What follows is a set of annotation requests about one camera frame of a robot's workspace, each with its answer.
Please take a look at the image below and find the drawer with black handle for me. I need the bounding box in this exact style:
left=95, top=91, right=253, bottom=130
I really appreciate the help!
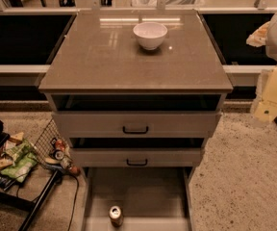
left=52, top=111, right=221, bottom=139
left=70, top=148, right=203, bottom=167

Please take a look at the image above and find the top drawer with black handle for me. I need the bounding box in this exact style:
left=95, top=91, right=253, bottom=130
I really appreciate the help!
left=52, top=111, right=221, bottom=139

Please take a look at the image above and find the dark snack packet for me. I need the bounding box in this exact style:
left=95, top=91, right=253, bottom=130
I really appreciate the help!
left=0, top=173, right=15, bottom=191

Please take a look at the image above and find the white ceramic bowl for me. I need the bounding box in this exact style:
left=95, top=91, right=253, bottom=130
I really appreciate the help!
left=133, top=22, right=168, bottom=50

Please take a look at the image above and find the green snack bag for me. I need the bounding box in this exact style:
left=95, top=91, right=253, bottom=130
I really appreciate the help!
left=1, top=140, right=38, bottom=183

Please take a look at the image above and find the open bottom drawer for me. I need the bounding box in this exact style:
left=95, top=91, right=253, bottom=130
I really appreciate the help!
left=82, top=167, right=194, bottom=231

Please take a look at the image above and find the grey drawer cabinet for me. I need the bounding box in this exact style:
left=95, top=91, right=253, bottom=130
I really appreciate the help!
left=38, top=9, right=234, bottom=231

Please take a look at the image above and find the middle drawer with black handle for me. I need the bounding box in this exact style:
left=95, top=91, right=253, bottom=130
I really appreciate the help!
left=70, top=148, right=203, bottom=167

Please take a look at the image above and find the wire mesh basket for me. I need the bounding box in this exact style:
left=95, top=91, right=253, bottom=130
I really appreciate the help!
left=34, top=119, right=67, bottom=173

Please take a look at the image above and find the red soda can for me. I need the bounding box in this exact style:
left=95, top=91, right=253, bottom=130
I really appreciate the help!
left=54, top=140, right=65, bottom=152

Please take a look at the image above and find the black cable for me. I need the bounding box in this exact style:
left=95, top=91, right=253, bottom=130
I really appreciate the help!
left=66, top=174, right=81, bottom=231

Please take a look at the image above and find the brown bottle in basket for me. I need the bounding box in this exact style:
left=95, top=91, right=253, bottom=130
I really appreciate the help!
left=61, top=157, right=81, bottom=176

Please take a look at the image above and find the orange soda can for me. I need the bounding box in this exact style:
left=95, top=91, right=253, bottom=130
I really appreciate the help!
left=109, top=206, right=123, bottom=227

